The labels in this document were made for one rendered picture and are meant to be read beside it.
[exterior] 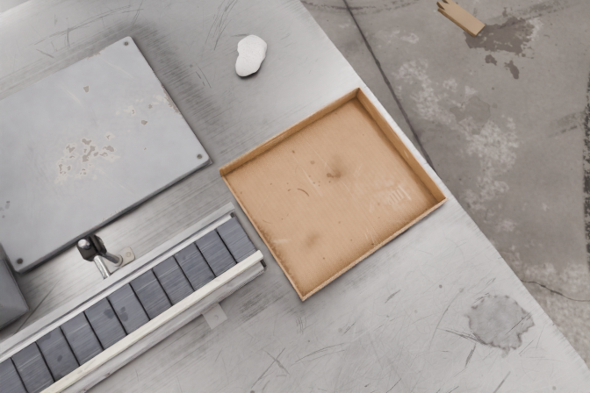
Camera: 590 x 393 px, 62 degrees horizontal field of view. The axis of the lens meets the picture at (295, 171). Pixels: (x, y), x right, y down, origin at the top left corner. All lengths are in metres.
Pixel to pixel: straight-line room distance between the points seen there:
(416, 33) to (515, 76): 0.42
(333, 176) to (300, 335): 0.28
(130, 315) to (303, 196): 0.34
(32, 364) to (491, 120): 1.68
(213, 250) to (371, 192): 0.29
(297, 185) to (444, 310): 0.33
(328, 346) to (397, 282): 0.16
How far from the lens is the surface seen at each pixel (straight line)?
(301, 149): 0.89
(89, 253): 0.74
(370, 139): 0.91
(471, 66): 2.10
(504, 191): 1.93
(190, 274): 0.80
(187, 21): 1.04
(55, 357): 0.84
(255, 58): 0.94
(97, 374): 0.82
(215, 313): 0.83
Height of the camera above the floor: 1.66
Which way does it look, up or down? 71 degrees down
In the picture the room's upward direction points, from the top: 9 degrees clockwise
